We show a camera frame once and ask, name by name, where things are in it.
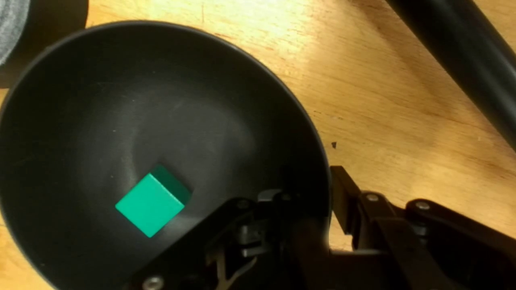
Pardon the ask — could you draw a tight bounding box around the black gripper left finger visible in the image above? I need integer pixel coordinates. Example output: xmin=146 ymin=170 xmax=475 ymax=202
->
xmin=125 ymin=187 xmax=331 ymax=290

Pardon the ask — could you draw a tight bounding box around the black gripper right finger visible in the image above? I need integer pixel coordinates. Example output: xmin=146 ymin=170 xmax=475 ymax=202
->
xmin=327 ymin=165 xmax=516 ymax=290

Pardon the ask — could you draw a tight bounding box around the black bowl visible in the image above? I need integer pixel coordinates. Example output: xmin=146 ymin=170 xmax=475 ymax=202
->
xmin=0 ymin=20 xmax=331 ymax=290

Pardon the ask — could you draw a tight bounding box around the green cube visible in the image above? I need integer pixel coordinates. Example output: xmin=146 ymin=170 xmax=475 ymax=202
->
xmin=112 ymin=163 xmax=193 ymax=239

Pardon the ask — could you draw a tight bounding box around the grey tape roll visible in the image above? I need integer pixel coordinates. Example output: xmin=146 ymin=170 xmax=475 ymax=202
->
xmin=0 ymin=0 xmax=90 ymax=91

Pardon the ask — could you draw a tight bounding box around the black tripod pole orange ring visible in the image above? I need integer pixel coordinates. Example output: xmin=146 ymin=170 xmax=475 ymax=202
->
xmin=383 ymin=0 xmax=516 ymax=152

